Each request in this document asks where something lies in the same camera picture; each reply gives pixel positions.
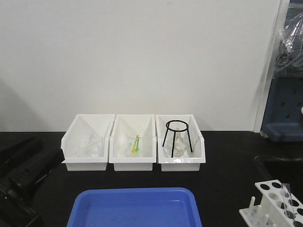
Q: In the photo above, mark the blue plastic tray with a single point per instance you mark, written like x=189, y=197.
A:
x=135, y=207

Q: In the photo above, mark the white storage bin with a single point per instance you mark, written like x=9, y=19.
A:
x=124, y=132
x=190, y=161
x=80, y=129

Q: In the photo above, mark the glassware in left bin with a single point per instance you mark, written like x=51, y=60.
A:
x=91, y=147

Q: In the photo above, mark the clear glass test tube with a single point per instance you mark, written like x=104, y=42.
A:
x=287, y=201

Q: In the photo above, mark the left white storage bin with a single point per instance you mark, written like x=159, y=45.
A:
x=80, y=129

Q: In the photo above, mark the right white storage bin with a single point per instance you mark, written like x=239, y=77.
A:
x=190, y=161

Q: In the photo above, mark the black lab sink basin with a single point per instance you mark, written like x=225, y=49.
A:
x=286, y=170

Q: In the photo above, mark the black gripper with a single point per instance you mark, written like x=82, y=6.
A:
x=23, y=167

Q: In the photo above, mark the glass flask in bin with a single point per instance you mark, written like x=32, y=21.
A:
x=175, y=145

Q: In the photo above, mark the white test tube rack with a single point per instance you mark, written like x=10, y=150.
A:
x=270, y=211

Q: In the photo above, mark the middle white storage bin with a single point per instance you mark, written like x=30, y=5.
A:
x=124, y=132

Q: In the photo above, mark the clear plastic bag of tubes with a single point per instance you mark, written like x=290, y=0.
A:
x=289, y=62

